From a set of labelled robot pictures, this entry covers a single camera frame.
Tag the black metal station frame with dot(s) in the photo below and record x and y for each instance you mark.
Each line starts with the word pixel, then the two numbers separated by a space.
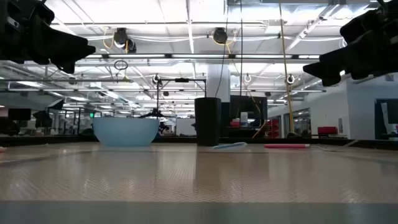
pixel 182 80

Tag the dark wall display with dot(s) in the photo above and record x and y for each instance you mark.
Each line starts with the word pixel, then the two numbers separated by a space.
pixel 385 118

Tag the woven placemat with dark border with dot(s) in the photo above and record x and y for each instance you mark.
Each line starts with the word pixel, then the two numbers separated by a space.
pixel 199 177

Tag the light blue bowl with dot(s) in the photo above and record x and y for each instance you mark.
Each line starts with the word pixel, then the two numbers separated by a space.
pixel 126 132

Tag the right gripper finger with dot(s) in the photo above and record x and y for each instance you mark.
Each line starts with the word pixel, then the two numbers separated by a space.
pixel 351 60
pixel 363 28

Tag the black cylindrical cup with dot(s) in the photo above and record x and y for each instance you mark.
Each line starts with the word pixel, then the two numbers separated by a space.
pixel 207 121

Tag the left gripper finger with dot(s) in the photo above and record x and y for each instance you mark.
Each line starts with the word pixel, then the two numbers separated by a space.
pixel 63 63
pixel 65 43

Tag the small dark monitor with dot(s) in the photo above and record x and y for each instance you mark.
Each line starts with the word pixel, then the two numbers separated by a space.
pixel 19 114

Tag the red storage bins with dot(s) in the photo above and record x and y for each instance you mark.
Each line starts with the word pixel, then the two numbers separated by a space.
pixel 273 127

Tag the large black monitor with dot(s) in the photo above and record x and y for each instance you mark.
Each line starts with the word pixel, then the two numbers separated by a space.
pixel 248 104

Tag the red box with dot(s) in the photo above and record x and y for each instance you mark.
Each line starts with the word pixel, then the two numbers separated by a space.
pixel 327 130

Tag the white bottle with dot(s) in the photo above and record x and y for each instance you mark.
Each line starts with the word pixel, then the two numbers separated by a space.
pixel 244 119

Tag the white square column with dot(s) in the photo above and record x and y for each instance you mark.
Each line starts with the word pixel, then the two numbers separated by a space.
pixel 218 81

